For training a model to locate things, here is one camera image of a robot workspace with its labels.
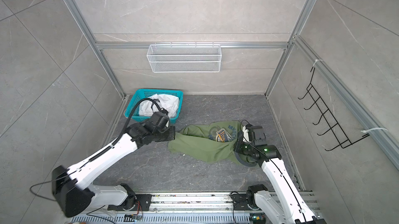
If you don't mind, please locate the green tank top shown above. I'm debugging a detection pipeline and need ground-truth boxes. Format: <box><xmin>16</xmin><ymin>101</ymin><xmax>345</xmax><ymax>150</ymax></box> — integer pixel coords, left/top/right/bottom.
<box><xmin>168</xmin><ymin>120</ymin><xmax>242</xmax><ymax>164</ymax></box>

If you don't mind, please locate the teal plastic basket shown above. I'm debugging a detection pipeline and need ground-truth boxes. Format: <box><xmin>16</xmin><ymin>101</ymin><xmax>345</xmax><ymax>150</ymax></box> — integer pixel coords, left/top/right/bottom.
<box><xmin>124</xmin><ymin>89</ymin><xmax>184</xmax><ymax>124</ymax></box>

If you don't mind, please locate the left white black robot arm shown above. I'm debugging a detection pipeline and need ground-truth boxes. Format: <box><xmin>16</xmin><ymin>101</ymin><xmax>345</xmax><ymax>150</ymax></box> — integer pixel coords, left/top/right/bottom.
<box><xmin>52</xmin><ymin>111</ymin><xmax>176</xmax><ymax>217</ymax></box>

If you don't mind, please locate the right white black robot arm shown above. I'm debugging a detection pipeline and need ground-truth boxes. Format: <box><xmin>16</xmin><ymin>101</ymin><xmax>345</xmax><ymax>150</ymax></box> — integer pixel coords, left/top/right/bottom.
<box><xmin>233</xmin><ymin>123</ymin><xmax>326</xmax><ymax>224</ymax></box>

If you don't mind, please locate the white tank top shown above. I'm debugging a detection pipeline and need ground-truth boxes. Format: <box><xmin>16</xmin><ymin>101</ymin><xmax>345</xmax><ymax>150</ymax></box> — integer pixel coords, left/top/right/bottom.
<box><xmin>139</xmin><ymin>94</ymin><xmax>180</xmax><ymax>118</ymax></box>

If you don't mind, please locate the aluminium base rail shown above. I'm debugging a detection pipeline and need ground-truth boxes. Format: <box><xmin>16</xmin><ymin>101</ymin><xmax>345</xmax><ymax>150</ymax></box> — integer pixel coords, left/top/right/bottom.
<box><xmin>68</xmin><ymin>191</ymin><xmax>324</xmax><ymax>224</ymax></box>

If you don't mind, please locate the white wire mesh shelf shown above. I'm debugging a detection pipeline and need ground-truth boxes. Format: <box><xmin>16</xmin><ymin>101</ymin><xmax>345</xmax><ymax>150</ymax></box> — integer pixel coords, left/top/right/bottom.
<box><xmin>147</xmin><ymin>44</ymin><xmax>222</xmax><ymax>73</ymax></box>

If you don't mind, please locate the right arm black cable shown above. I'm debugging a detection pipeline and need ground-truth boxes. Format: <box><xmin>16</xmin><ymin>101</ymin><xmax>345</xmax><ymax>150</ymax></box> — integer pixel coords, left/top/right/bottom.
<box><xmin>233</xmin><ymin>119</ymin><xmax>308</xmax><ymax>222</ymax></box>

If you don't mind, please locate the black wire hook rack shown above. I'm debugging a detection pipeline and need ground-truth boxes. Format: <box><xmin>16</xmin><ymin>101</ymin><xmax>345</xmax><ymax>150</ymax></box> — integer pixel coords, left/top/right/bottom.
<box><xmin>298</xmin><ymin>67</ymin><xmax>370</xmax><ymax>151</ymax></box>

